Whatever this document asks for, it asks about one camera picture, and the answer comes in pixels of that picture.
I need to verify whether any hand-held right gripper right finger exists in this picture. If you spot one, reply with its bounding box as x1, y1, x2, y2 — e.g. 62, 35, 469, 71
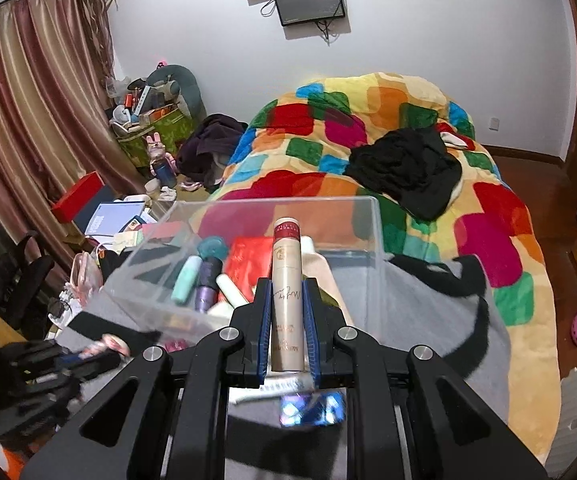
303, 277, 549, 480

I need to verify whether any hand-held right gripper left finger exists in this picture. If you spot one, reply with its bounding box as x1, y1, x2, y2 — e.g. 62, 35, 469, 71
21, 277, 274, 480

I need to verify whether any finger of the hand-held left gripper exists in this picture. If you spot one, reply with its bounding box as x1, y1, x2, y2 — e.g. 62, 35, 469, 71
58, 350, 123, 378

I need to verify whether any beige tube with red cap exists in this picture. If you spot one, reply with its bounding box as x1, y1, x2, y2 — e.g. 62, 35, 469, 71
268, 217, 309, 373

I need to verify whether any braided rope bracelet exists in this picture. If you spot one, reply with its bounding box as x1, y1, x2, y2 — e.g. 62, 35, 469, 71
83, 335, 130, 359

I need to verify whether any purple cosmetic tube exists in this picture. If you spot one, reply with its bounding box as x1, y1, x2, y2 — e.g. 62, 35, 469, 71
194, 258, 224, 313

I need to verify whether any red pouch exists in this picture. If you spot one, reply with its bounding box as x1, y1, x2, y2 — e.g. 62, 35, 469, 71
224, 236, 275, 306

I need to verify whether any mint green bottle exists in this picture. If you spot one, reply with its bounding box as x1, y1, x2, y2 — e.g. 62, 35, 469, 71
171, 255, 203, 305

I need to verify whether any clear plastic bin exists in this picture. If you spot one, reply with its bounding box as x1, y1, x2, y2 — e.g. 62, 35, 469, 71
101, 196, 388, 346

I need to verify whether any white striped tube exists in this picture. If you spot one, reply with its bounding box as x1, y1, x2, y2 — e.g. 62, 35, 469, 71
228, 375, 314, 406

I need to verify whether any shiny blue packet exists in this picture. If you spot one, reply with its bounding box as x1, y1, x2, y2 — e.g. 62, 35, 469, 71
278, 390, 347, 428

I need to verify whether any pink clear pouch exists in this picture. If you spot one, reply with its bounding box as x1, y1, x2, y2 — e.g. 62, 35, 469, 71
71, 252, 102, 296

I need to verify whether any grey and black blanket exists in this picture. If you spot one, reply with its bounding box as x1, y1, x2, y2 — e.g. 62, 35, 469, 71
58, 255, 512, 480

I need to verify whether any black office chair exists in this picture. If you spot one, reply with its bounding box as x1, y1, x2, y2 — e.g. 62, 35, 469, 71
0, 217, 56, 341

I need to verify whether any blue notebook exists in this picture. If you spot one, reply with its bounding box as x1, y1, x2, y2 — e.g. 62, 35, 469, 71
84, 201, 149, 236

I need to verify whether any grey blue box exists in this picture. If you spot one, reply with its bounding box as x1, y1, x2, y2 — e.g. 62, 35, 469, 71
71, 185, 119, 233

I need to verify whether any red box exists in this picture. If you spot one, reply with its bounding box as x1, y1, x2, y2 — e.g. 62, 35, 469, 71
51, 171, 106, 223

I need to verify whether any blue water bottle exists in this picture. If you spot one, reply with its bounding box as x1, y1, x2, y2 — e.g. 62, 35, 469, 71
154, 155, 178, 188

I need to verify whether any black garment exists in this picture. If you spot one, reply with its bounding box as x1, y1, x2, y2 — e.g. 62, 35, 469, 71
343, 127, 463, 221

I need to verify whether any dark purple garment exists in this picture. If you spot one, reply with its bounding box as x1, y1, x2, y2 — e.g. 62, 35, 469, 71
176, 114, 249, 191

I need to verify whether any pink rabbit figure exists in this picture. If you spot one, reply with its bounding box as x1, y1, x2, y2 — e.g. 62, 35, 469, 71
146, 131, 175, 166

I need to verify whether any green storage bag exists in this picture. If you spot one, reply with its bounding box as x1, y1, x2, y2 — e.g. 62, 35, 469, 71
113, 105, 194, 168

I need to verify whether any colourful patchwork quilt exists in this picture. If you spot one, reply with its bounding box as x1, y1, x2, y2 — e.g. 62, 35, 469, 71
221, 72, 562, 466

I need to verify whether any grey green neck pillow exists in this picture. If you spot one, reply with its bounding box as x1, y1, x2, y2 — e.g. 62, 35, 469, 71
146, 64, 206, 121

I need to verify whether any striped brown curtain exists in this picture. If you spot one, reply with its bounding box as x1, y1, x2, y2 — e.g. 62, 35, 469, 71
0, 0, 134, 261

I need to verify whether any small wall monitor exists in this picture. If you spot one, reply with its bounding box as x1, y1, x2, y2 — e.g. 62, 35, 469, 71
272, 0, 347, 27

